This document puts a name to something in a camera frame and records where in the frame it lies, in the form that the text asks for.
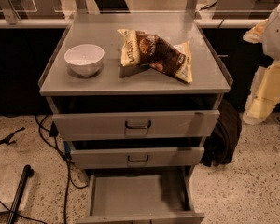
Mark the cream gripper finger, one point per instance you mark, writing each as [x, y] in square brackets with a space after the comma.
[255, 34]
[264, 94]

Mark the brown chip bag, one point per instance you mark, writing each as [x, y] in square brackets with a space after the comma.
[140, 48]

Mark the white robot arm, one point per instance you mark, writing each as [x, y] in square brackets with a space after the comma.
[271, 37]

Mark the top drawer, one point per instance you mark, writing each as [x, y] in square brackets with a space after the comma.
[135, 125]

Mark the middle drawer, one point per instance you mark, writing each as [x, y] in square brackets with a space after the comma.
[136, 157]

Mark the grey drawer cabinet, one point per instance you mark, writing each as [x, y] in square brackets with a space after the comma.
[118, 89]

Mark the open bottom drawer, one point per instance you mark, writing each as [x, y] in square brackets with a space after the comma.
[157, 198]

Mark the black backpack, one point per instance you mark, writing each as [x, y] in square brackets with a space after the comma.
[221, 144]

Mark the white bowl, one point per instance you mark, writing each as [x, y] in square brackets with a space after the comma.
[85, 60]

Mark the black rod on floor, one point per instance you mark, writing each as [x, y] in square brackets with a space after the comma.
[26, 173]

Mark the black clamp tool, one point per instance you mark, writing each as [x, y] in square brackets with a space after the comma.
[8, 140]

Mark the white paper sheet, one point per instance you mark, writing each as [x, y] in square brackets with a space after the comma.
[10, 177]

